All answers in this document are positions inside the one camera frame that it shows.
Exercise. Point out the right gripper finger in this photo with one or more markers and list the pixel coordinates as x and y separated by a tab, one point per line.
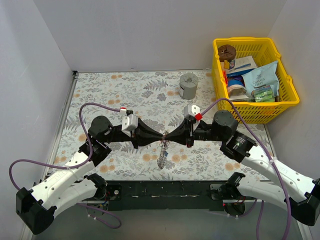
178	139
183	130

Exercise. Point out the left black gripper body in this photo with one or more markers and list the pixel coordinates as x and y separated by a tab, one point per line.
135	137

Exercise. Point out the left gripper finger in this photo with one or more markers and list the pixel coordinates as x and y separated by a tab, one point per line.
142	141
144	132

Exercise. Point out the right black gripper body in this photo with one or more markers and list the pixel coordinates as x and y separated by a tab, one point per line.
189	136

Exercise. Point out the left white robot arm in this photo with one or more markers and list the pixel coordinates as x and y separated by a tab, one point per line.
38	206

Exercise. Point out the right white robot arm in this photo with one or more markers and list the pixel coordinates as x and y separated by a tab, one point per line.
285	187

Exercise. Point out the floral table mat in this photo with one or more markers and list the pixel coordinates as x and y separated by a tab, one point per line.
153	97

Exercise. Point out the grey tape roll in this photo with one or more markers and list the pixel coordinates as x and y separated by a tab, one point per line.
188	84

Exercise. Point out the green packet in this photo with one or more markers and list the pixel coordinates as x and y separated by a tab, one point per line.
263	94

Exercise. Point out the yellow plastic basket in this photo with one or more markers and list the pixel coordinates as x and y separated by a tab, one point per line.
248	71

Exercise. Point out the white box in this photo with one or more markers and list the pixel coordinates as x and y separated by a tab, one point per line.
245	63

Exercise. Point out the light blue snack bag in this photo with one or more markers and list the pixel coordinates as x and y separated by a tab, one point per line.
262	76

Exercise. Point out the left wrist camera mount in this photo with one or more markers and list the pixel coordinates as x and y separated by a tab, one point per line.
129	121

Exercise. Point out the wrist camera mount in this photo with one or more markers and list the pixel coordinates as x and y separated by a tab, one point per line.
192	113
129	121

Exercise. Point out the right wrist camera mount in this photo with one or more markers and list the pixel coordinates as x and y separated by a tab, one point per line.
192	113

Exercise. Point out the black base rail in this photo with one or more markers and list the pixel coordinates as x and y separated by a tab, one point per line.
168	195

